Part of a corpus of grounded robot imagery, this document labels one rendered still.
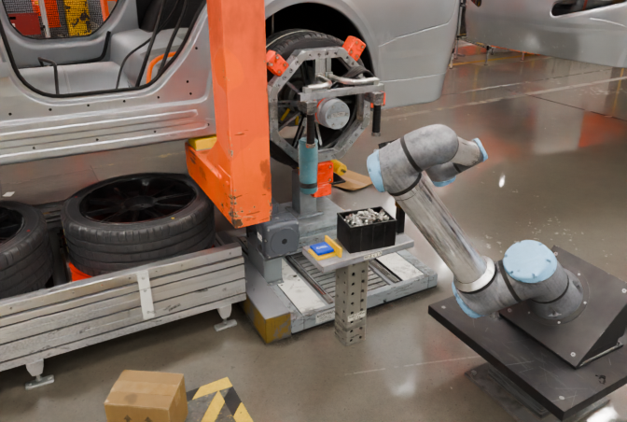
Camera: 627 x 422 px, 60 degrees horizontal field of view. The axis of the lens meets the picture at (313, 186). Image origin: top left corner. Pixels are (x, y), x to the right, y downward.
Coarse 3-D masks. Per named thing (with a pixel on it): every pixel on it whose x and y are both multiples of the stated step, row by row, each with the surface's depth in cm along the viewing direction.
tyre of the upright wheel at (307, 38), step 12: (276, 36) 258; (288, 36) 252; (300, 36) 249; (312, 36) 250; (324, 36) 253; (276, 48) 247; (288, 48) 247; (300, 48) 249; (312, 48) 252; (360, 60) 267; (276, 156) 264; (288, 156) 267
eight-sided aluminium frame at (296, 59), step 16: (320, 48) 250; (336, 48) 250; (352, 64) 257; (272, 80) 244; (272, 96) 242; (272, 112) 245; (368, 112) 270; (272, 128) 248; (352, 128) 274; (288, 144) 255; (336, 144) 274; (352, 144) 272; (320, 160) 266
